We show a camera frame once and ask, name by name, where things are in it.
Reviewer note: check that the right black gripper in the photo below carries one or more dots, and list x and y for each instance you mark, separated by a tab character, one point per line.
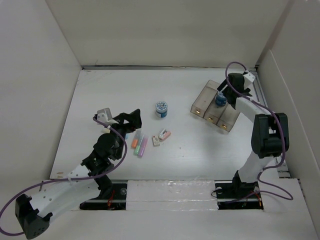
223	85

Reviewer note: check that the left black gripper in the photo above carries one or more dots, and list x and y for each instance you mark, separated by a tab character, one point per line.
132	118

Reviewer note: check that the blue white round jar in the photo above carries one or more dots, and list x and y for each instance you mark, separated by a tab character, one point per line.
161	109

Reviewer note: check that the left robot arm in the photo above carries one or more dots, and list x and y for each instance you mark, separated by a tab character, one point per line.
87	181

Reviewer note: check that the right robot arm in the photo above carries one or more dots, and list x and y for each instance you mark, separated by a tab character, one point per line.
248	173

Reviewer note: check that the orange highlighter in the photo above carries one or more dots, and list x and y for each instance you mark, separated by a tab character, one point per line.
136	138

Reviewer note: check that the purple highlighter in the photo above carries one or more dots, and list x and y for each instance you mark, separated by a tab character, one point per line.
143	146

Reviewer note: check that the green highlighter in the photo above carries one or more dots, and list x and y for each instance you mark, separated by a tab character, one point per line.
138	146

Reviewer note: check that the clear three-compartment organizer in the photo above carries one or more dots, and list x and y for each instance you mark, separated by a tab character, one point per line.
205	106

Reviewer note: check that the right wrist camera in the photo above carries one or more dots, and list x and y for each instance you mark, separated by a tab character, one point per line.
249	78

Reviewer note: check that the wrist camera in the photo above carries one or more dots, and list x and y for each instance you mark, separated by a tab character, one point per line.
249	78
104	116

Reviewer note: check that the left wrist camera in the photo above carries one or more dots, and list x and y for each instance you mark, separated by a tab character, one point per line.
104	116

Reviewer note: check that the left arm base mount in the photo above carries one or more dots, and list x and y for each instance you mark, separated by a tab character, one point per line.
113	199

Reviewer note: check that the aluminium rail right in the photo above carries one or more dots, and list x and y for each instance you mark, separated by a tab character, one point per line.
265	105

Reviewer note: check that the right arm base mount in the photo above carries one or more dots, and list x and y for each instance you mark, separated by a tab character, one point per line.
236	195

